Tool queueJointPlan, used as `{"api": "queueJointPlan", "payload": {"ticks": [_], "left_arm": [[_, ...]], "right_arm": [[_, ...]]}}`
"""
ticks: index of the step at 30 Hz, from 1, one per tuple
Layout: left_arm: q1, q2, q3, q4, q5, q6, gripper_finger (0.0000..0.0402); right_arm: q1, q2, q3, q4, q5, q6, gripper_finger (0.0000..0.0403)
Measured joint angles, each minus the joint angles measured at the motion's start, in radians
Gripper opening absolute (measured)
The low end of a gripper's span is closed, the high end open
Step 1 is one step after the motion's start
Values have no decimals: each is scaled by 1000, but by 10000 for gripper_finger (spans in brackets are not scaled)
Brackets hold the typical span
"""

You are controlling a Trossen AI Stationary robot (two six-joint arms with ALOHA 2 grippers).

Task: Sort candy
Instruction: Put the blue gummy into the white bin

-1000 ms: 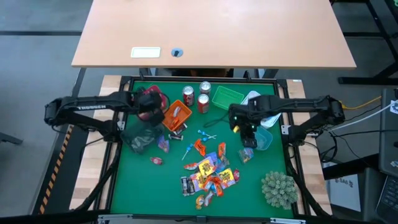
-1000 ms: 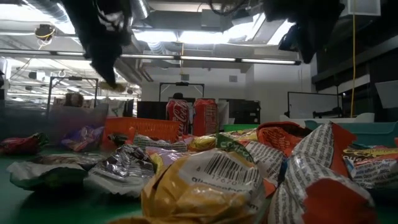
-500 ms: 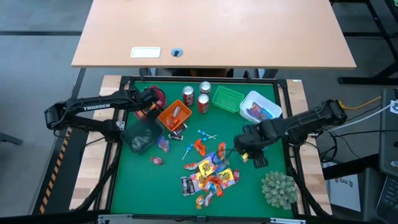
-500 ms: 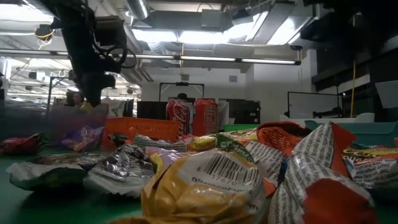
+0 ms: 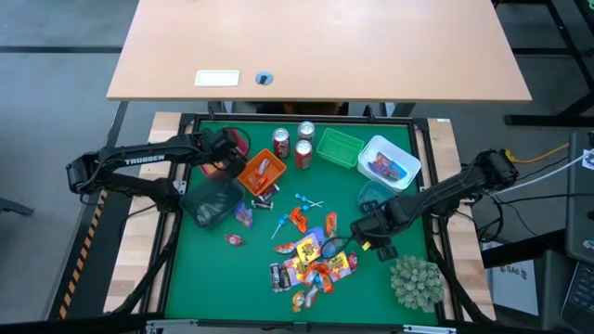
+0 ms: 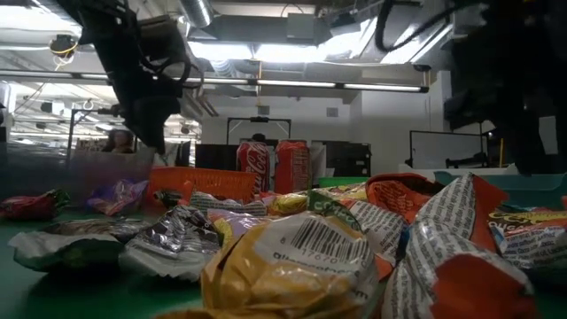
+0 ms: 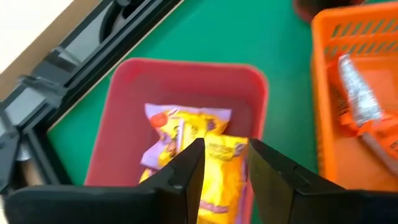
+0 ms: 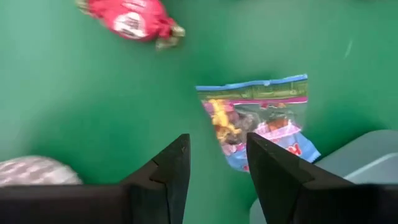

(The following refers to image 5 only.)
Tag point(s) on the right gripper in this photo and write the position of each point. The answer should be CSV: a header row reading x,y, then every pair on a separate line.
x,y
376,225

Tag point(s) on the black keyboard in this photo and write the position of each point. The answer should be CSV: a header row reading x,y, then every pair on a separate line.
x,y
582,292

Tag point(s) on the orange plastic basket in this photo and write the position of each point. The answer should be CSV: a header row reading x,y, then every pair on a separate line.
x,y
275,172

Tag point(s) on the black aluminium table frame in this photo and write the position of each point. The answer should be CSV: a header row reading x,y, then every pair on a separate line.
x,y
260,118

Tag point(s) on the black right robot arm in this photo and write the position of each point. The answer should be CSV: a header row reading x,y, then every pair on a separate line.
x,y
445,195

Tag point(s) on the Coca-Cola can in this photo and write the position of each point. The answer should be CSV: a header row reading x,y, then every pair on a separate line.
x,y
280,144

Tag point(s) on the pale green artificial plant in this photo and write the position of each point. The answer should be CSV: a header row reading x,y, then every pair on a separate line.
x,y
417,283

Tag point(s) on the orange wrapper with striped back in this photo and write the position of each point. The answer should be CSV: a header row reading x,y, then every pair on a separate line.
x,y
284,249

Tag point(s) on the light wooden desk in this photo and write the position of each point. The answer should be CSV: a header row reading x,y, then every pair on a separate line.
x,y
325,46

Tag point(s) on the yellow wrapper with barcode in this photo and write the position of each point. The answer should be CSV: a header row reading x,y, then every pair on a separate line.
x,y
298,300

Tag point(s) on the pile of candy packets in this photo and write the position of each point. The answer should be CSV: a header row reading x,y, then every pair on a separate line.
x,y
223,287

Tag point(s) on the orange Reese's wrapper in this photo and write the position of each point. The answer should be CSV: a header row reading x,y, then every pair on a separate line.
x,y
319,269
258,181
326,283
331,224
298,219

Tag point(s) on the green plastic basket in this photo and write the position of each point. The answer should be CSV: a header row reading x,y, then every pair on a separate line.
x,y
341,148

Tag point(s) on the blue lollipop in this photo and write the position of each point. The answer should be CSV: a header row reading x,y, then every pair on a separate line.
x,y
299,196
304,201
305,208
283,217

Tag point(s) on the white labelled box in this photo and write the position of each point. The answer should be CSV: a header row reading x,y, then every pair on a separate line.
x,y
515,287

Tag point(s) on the red round candy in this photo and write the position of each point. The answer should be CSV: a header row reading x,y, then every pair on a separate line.
x,y
233,240
352,261

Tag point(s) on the black desk frame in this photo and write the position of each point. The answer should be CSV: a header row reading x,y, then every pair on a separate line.
x,y
547,120

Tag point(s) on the purple yellow Sour Patch pack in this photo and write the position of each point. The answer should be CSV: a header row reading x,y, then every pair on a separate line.
x,y
297,269

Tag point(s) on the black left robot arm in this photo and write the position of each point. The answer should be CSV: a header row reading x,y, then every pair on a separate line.
x,y
139,160

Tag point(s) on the black furniture leg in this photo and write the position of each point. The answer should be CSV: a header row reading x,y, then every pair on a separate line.
x,y
16,207

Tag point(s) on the teal plastic bin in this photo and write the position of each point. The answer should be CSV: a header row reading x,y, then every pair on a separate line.
x,y
371,189

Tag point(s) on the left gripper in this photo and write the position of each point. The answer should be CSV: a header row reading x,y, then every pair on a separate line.
x,y
220,148

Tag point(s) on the red soda can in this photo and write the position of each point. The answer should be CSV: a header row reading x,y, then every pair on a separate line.
x,y
306,131

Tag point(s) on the silver and red candy wrapper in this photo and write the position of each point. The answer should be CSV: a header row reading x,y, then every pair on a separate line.
x,y
312,295

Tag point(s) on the black yellow hazard tape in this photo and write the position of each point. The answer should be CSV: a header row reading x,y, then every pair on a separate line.
x,y
88,243

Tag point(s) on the light wooden side board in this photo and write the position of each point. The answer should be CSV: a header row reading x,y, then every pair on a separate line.
x,y
468,278
139,246

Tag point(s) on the purple blue candy pack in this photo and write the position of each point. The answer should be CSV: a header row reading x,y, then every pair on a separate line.
x,y
381,162

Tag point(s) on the orange-red soda can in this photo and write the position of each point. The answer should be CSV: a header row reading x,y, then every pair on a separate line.
x,y
303,155

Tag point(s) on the smoky clear plastic bin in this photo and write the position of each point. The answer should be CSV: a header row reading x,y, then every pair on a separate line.
x,y
209,204

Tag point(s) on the white plastic bin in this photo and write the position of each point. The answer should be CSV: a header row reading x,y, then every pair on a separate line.
x,y
404,158

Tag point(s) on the blue green candy pack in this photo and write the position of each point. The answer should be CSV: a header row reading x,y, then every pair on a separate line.
x,y
396,171

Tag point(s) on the silver metal bracket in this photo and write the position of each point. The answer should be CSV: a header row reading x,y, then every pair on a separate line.
x,y
429,330
171,325

